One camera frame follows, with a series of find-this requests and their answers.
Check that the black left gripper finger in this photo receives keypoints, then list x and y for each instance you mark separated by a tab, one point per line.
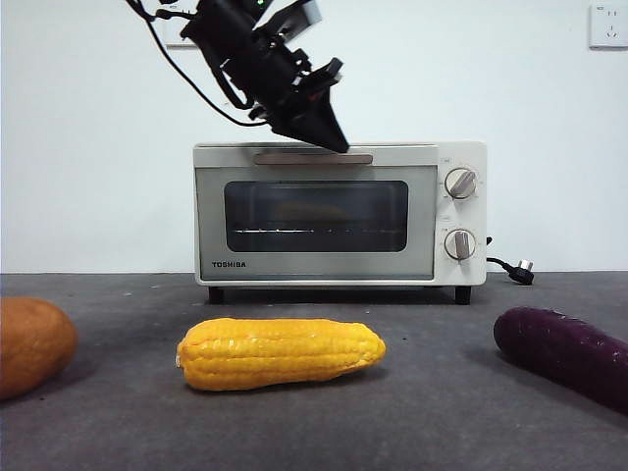
329	118
306	130

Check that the purple eggplant with green stem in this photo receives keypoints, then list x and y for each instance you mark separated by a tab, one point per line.
564	350

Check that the beige oven knob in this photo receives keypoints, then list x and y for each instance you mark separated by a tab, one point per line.
460	183
460	244

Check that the white Toshiba toaster oven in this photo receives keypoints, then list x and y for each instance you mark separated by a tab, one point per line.
463	216

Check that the yellow corn cob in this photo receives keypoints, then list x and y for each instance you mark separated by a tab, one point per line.
279	355

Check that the orange sweet potato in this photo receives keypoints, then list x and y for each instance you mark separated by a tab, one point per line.
32	346

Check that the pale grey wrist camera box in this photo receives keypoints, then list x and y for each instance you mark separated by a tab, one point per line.
301	17

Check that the white wall socket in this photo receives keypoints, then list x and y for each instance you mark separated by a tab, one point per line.
172	37
609	27

